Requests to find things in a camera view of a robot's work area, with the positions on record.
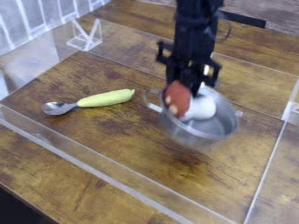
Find clear acrylic barrier wall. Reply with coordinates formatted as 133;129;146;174
0;0;299;224

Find black wall strip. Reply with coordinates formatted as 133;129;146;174
221;11;266;28

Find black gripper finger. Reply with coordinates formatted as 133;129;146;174
180;66;204;95
165;62;180;84

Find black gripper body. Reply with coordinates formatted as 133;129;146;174
156;0;224;87

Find red and white plush mushroom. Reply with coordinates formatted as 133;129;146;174
162;80;216;122

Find clear acrylic triangle bracket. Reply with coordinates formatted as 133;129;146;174
66;19;102;52

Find yellow handled metal spoon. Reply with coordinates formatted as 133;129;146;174
41;89;136;116

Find silver metal pot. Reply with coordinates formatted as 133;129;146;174
142;87;242;148

